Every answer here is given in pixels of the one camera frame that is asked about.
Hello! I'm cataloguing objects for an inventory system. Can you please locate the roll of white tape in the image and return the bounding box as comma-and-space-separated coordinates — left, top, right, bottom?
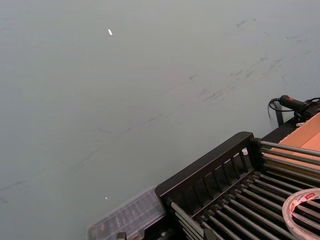
281, 188, 320, 240

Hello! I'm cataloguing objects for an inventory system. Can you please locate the black rack with steel bars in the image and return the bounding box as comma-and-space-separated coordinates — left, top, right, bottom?
154, 131, 320, 240

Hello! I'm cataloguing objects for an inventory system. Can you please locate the clear plastic case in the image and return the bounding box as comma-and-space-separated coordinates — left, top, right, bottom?
86, 185, 166, 240

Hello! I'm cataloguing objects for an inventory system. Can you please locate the black table cloth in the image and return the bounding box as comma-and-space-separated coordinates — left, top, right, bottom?
260, 116, 305, 144

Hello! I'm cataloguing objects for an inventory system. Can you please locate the shallow brown cardboard tray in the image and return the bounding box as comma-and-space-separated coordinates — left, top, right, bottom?
270, 113, 320, 171

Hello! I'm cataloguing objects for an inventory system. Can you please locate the black corded tool red switch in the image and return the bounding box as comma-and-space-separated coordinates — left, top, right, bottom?
268, 94, 320, 125

